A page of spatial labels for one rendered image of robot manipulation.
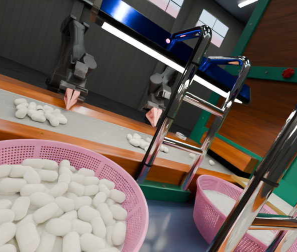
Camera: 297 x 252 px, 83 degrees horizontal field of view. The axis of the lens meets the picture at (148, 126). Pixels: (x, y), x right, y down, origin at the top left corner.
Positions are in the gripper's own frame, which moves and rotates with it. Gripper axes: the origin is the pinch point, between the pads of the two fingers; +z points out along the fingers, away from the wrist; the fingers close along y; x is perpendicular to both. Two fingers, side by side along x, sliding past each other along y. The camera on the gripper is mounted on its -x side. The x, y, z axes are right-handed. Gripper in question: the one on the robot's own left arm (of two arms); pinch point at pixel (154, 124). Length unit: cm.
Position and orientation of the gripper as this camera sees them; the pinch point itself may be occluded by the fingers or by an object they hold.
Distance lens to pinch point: 71.9
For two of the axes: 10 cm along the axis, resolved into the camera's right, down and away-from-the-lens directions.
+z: 0.1, 8.4, -5.4
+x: -5.3, 4.6, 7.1
